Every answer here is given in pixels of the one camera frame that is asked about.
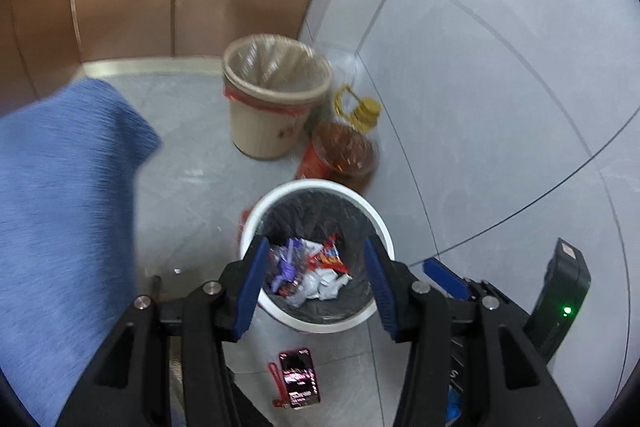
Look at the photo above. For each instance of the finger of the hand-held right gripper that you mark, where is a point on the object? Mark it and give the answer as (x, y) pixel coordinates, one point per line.
(445, 278)

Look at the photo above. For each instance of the beige waste bin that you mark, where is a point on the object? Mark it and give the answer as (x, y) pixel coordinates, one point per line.
(265, 132)

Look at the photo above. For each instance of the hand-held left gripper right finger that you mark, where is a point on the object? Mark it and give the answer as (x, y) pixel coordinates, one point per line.
(382, 287)

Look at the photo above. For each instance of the white waste bin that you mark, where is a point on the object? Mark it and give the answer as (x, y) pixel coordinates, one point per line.
(320, 187)

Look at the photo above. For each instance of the purple plastic film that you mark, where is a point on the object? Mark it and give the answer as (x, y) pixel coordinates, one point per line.
(286, 267)

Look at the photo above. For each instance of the cooking oil bottle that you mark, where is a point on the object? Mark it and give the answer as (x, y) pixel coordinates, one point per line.
(345, 152)

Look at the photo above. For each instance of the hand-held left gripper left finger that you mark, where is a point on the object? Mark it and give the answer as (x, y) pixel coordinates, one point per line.
(252, 287)

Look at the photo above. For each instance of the red snack wrapper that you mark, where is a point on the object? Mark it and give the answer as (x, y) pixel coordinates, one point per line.
(330, 257)

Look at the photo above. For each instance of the large white tissue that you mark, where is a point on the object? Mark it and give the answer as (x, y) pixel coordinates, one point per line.
(320, 282)

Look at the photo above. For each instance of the blue terry towel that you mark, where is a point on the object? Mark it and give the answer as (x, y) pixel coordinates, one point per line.
(60, 207)

